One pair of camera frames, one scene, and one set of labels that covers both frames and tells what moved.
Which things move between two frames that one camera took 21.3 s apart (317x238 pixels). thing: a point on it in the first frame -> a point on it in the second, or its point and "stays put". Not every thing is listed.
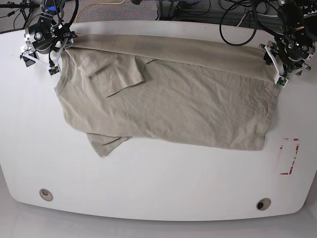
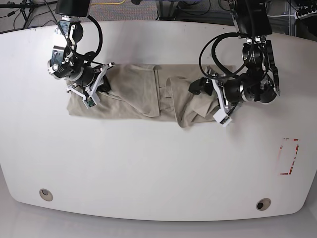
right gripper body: (287, 58) -> (229, 90)
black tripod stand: (25, 7) stays put
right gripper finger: (268, 60) -> (203, 84)
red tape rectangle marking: (296, 149) stays put
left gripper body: (47, 48) -> (87, 80)
